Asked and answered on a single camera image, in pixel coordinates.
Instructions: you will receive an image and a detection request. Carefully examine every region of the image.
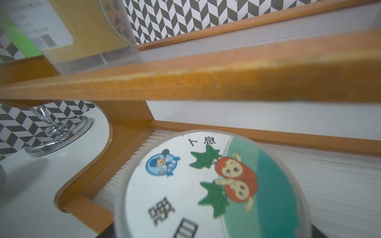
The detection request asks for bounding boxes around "chrome stand with green cups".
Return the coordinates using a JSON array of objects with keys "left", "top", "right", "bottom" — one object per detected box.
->
[{"left": 24, "top": 105, "right": 92, "bottom": 157}]

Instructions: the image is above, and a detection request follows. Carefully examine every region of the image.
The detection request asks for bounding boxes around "seed container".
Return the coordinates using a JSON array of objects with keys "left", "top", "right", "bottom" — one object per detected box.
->
[{"left": 1, "top": 1, "right": 141, "bottom": 75}]

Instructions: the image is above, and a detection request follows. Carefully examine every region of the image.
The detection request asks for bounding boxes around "orange three-tier wooden shelf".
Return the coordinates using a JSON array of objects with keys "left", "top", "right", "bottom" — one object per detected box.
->
[{"left": 1, "top": 1, "right": 381, "bottom": 238}]

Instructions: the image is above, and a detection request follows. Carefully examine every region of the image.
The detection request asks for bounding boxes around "tall red illustrated-lid container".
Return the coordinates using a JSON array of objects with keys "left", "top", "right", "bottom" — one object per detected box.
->
[{"left": 114, "top": 130, "right": 312, "bottom": 238}]

